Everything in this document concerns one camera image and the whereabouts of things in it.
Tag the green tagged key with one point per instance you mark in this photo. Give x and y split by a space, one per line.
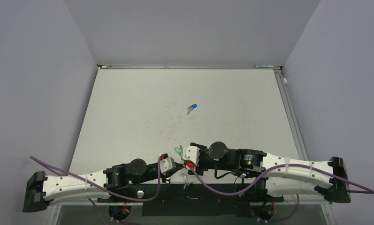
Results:
178 150

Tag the aluminium frame rail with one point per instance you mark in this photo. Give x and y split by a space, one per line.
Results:
297 137

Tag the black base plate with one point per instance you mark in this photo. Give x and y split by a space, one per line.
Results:
196 200

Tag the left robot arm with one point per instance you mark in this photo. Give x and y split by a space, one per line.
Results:
134 182

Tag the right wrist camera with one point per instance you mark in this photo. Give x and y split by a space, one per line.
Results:
190 156

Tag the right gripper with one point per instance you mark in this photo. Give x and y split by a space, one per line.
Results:
200 168

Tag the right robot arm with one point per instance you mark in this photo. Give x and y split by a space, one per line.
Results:
277 176

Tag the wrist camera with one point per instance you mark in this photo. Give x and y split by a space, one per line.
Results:
190 156
167 164

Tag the blue tagged key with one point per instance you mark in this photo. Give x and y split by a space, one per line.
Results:
191 108

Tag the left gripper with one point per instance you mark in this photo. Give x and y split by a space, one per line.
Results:
164 176

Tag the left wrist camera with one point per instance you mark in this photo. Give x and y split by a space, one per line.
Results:
167 164

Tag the metal key ring plate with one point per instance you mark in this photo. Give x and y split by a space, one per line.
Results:
185 170

